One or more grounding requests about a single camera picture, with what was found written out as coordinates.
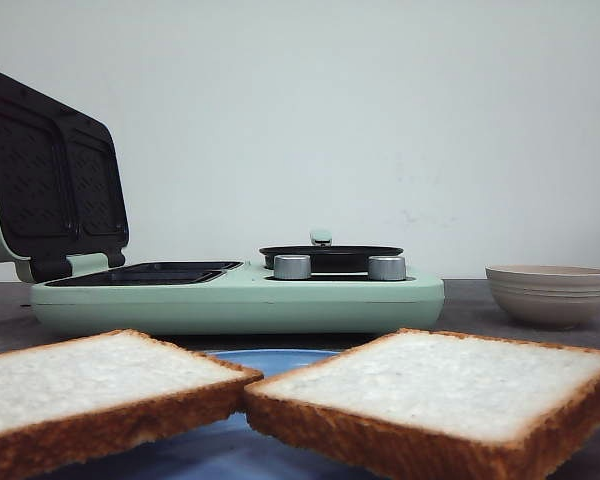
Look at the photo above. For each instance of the left silver control knob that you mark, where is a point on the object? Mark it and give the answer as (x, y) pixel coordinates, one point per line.
(292, 267)

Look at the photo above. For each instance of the mint green breakfast maker base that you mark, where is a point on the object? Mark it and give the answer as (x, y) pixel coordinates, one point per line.
(245, 299)

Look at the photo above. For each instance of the black round frying pan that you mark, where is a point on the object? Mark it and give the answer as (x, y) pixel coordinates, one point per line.
(325, 257)

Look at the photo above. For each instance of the right silver control knob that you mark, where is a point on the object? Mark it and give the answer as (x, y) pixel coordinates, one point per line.
(387, 268)

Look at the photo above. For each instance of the silver control knob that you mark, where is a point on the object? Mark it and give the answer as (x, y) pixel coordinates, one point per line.
(292, 267)
(387, 268)

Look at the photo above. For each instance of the white bread slice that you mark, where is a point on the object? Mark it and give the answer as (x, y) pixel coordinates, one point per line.
(437, 405)
(86, 398)

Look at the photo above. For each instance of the beige ribbed bowl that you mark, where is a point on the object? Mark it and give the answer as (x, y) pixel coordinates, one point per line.
(547, 296)

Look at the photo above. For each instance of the mint green hinged lid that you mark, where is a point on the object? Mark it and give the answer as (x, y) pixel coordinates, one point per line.
(60, 189)

